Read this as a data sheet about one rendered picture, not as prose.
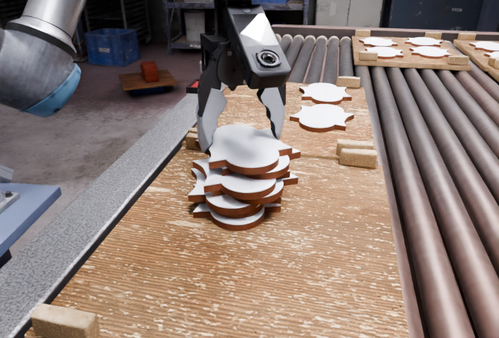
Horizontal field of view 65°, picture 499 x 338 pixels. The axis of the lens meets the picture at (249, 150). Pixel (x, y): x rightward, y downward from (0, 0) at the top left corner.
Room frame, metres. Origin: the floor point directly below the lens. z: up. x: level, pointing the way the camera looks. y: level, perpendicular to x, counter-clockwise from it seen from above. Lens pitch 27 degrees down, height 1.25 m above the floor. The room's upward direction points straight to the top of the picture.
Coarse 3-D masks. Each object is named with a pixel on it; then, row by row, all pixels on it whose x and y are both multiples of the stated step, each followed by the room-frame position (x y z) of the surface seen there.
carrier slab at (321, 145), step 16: (240, 96) 0.91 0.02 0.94; (256, 96) 0.91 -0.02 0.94; (288, 96) 0.91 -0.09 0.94; (352, 96) 0.91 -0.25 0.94; (224, 112) 0.80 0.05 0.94; (240, 112) 0.80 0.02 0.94; (256, 112) 0.80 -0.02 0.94; (288, 112) 0.80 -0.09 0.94; (352, 112) 0.80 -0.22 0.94; (368, 112) 0.81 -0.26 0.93; (256, 128) 0.72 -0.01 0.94; (288, 128) 0.72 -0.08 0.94; (352, 128) 0.72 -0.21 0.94; (368, 128) 0.72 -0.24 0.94; (288, 144) 0.65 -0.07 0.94; (304, 144) 0.65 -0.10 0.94; (320, 144) 0.65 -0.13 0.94
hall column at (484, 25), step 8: (488, 0) 4.42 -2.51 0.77; (496, 0) 4.38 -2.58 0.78; (488, 8) 4.39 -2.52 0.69; (496, 8) 4.37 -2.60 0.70; (480, 16) 4.50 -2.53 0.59; (488, 16) 4.38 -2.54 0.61; (496, 16) 4.37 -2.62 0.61; (480, 24) 4.46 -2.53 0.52; (488, 24) 4.38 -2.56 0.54; (496, 24) 4.37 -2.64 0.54
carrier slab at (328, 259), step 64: (320, 192) 0.49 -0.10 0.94; (384, 192) 0.49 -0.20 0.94; (128, 256) 0.35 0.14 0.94; (192, 256) 0.35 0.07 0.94; (256, 256) 0.35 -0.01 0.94; (320, 256) 0.35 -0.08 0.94; (384, 256) 0.35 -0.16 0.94; (128, 320) 0.26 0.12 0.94; (192, 320) 0.26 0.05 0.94; (256, 320) 0.26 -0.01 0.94; (320, 320) 0.26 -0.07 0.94; (384, 320) 0.26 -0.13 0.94
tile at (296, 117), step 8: (320, 104) 0.82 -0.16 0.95; (328, 104) 0.82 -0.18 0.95; (304, 112) 0.78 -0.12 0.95; (312, 112) 0.78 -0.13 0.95; (320, 112) 0.78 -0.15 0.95; (328, 112) 0.78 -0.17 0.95; (336, 112) 0.78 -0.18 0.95; (344, 112) 0.78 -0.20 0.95; (296, 120) 0.75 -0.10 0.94; (304, 120) 0.73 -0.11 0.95; (312, 120) 0.73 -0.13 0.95; (320, 120) 0.73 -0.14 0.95; (328, 120) 0.73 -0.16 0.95; (336, 120) 0.73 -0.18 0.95; (344, 120) 0.73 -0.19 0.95; (304, 128) 0.71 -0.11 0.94; (312, 128) 0.70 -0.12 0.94; (320, 128) 0.70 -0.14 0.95; (328, 128) 0.70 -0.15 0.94; (336, 128) 0.71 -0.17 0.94; (344, 128) 0.71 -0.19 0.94
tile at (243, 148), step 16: (224, 128) 0.54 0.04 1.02; (240, 128) 0.54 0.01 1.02; (224, 144) 0.48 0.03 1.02; (240, 144) 0.48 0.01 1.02; (256, 144) 0.48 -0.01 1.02; (272, 144) 0.48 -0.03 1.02; (224, 160) 0.44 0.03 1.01; (240, 160) 0.44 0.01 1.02; (256, 160) 0.44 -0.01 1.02; (272, 160) 0.44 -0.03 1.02
